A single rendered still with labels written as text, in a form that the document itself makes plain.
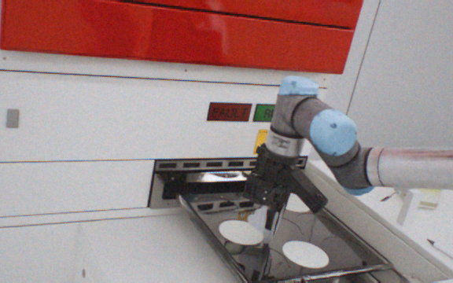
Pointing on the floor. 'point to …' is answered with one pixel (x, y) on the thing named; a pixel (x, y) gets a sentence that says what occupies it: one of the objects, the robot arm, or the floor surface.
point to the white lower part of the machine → (26, 251)
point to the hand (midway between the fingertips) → (270, 238)
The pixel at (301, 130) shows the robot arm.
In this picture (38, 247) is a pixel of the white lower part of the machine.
